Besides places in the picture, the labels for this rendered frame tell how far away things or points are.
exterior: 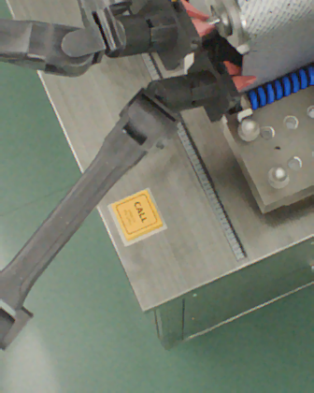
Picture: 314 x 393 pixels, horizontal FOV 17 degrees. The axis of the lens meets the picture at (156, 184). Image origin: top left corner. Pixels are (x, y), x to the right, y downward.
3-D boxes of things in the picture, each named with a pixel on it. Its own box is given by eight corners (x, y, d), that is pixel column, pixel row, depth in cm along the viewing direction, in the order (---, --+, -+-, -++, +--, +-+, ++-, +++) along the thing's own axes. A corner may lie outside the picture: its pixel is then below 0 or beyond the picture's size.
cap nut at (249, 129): (234, 125, 177) (235, 117, 172) (253, 117, 177) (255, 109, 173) (243, 144, 176) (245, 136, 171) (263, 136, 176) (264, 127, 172)
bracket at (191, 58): (168, 77, 193) (166, 7, 164) (200, 64, 194) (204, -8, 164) (179, 100, 192) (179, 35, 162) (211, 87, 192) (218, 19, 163)
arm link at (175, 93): (166, 105, 159) (149, 74, 161) (148, 128, 165) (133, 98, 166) (201, 96, 163) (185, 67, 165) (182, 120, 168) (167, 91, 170)
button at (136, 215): (111, 207, 187) (110, 204, 184) (147, 192, 187) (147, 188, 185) (126, 242, 185) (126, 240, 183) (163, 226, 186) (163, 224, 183)
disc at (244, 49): (205, -8, 167) (206, -53, 153) (207, -10, 167) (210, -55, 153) (244, 69, 164) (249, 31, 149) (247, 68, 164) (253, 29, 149)
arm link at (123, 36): (100, 65, 144) (124, 50, 140) (83, 20, 145) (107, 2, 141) (135, 59, 149) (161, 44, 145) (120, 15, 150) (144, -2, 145)
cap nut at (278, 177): (264, 172, 174) (265, 165, 170) (283, 164, 175) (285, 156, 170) (273, 192, 174) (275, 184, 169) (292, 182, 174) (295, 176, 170)
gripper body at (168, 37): (175, 70, 153) (139, 77, 148) (145, 12, 155) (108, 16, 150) (201, 47, 148) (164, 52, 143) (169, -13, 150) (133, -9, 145)
